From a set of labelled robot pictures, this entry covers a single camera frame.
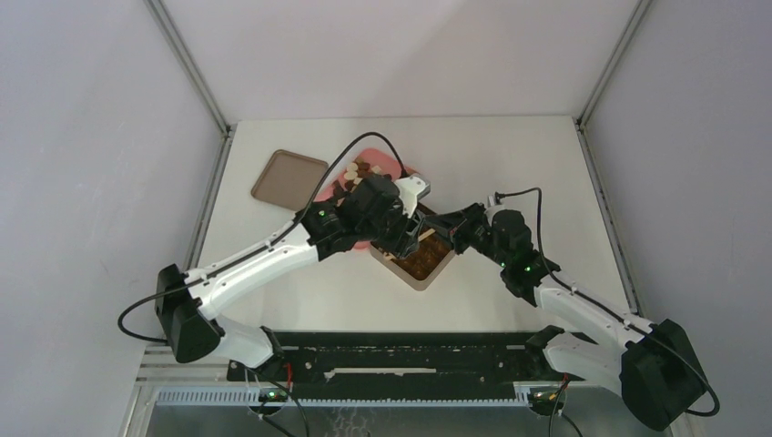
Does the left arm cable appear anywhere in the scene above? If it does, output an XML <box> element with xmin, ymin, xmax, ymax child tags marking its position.
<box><xmin>117</xmin><ymin>131</ymin><xmax>411</xmax><ymax>345</ymax></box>

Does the gold chocolate box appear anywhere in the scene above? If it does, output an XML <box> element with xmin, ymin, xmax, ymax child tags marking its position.
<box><xmin>369</xmin><ymin>225</ymin><xmax>455</xmax><ymax>291</ymax></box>

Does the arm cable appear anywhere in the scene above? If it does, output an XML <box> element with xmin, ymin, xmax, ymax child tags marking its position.
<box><xmin>117</xmin><ymin>131</ymin><xmax>411</xmax><ymax>345</ymax></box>
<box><xmin>493</xmin><ymin>187</ymin><xmax>721</xmax><ymax>419</ymax></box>

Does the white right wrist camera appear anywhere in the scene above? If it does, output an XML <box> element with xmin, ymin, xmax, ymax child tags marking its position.
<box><xmin>484</xmin><ymin>196</ymin><xmax>506</xmax><ymax>220</ymax></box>

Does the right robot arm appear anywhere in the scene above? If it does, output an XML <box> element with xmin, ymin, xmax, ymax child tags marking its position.
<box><xmin>424</xmin><ymin>203</ymin><xmax>709</xmax><ymax>432</ymax></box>

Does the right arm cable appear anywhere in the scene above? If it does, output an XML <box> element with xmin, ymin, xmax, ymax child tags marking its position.
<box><xmin>493</xmin><ymin>187</ymin><xmax>721</xmax><ymax>419</ymax></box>

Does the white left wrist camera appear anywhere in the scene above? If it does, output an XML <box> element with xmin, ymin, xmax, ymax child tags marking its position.
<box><xmin>394</xmin><ymin>173</ymin><xmax>431</xmax><ymax>217</ymax></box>

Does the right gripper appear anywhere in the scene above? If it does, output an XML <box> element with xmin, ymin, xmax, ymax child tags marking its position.
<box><xmin>423</xmin><ymin>202</ymin><xmax>510</xmax><ymax>269</ymax></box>

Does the pink plastic tray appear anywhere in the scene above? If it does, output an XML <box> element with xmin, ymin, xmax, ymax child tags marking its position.
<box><xmin>301</xmin><ymin>169</ymin><xmax>410</xmax><ymax>260</ymax></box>

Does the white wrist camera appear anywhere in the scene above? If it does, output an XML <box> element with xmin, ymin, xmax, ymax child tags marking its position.
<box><xmin>394</xmin><ymin>173</ymin><xmax>431</xmax><ymax>217</ymax></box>
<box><xmin>484</xmin><ymin>196</ymin><xmax>506</xmax><ymax>220</ymax></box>

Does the brown box lid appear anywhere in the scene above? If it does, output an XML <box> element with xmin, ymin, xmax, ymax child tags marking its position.
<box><xmin>250</xmin><ymin>149</ymin><xmax>329</xmax><ymax>211</ymax></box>

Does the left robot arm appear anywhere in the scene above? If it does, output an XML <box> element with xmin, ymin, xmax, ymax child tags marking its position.
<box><xmin>155</xmin><ymin>174</ymin><xmax>431</xmax><ymax>380</ymax></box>

